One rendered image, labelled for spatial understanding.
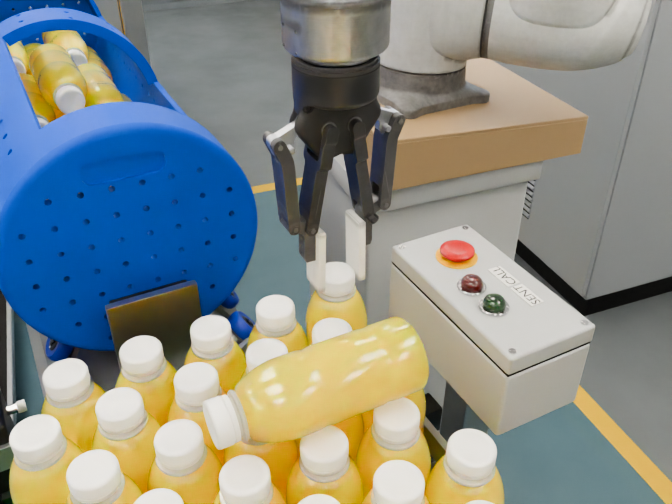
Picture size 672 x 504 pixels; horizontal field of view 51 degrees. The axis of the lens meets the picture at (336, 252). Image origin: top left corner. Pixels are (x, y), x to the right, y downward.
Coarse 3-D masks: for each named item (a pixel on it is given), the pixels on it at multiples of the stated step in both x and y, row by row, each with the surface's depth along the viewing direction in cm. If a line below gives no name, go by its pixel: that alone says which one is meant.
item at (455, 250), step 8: (456, 240) 74; (440, 248) 73; (448, 248) 72; (456, 248) 72; (464, 248) 72; (472, 248) 73; (448, 256) 72; (456, 256) 71; (464, 256) 71; (472, 256) 72
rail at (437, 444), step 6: (426, 420) 70; (426, 426) 70; (432, 426) 70; (426, 432) 70; (432, 432) 69; (438, 432) 69; (426, 438) 70; (432, 438) 69; (438, 438) 69; (432, 444) 70; (438, 444) 68; (444, 444) 68; (432, 450) 70; (438, 450) 69; (444, 450) 68; (432, 456) 70; (438, 456) 69
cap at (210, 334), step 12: (192, 324) 68; (204, 324) 68; (216, 324) 68; (228, 324) 68; (192, 336) 66; (204, 336) 66; (216, 336) 66; (228, 336) 67; (204, 348) 66; (216, 348) 66
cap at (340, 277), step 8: (328, 264) 72; (336, 264) 72; (344, 264) 72; (328, 272) 71; (336, 272) 71; (344, 272) 71; (352, 272) 71; (328, 280) 70; (336, 280) 70; (344, 280) 70; (352, 280) 71; (328, 288) 70; (336, 288) 70; (344, 288) 70; (352, 288) 71; (336, 296) 71
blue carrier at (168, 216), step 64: (0, 0) 134; (64, 0) 139; (0, 64) 89; (128, 64) 125; (0, 128) 77; (64, 128) 69; (128, 128) 69; (192, 128) 74; (0, 192) 69; (64, 192) 69; (128, 192) 72; (192, 192) 76; (0, 256) 69; (64, 256) 72; (128, 256) 76; (192, 256) 80; (64, 320) 76
